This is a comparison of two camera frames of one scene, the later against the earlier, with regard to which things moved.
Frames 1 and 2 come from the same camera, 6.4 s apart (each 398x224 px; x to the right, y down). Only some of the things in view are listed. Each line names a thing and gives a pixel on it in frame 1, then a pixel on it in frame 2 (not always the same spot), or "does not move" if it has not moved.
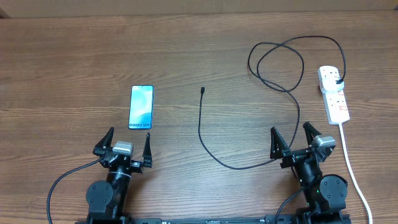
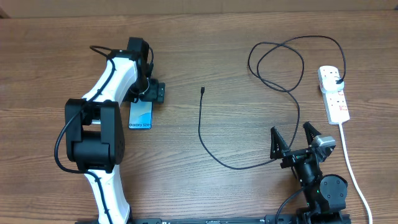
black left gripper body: x=136 y=166 to x=154 y=93
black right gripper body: x=293 y=157 does not move
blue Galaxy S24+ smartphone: x=140 y=114 does not move
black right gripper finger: x=278 y=146 does not move
